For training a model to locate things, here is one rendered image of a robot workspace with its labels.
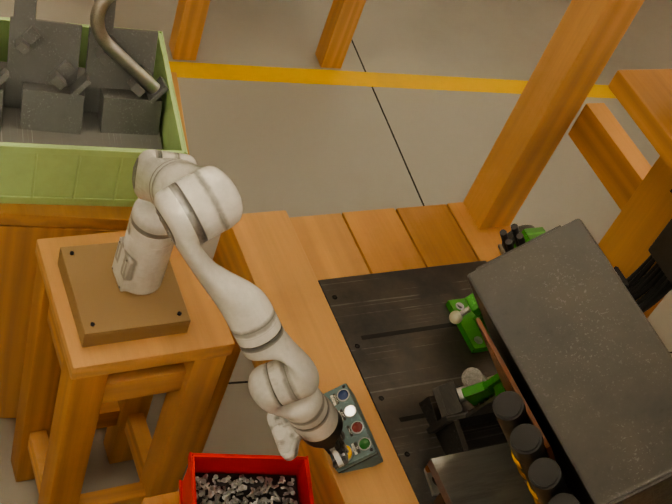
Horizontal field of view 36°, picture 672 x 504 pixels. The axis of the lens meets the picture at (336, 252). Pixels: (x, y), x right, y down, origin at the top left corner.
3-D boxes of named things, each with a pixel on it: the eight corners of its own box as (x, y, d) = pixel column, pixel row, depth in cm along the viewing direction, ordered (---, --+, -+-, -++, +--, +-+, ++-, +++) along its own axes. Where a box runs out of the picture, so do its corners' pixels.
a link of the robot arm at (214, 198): (226, 160, 139) (194, 148, 163) (163, 195, 138) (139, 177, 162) (257, 220, 142) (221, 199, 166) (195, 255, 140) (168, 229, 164)
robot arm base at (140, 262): (122, 298, 200) (138, 241, 188) (109, 260, 205) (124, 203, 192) (168, 291, 205) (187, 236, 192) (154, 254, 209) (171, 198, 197)
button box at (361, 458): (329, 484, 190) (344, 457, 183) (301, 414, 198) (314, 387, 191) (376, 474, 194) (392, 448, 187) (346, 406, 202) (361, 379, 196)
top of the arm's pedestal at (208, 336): (70, 381, 195) (73, 368, 192) (34, 251, 212) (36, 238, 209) (231, 355, 209) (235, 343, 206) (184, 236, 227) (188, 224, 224)
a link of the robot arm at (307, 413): (281, 439, 167) (332, 420, 166) (247, 404, 154) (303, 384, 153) (271, 401, 171) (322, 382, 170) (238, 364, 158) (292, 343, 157)
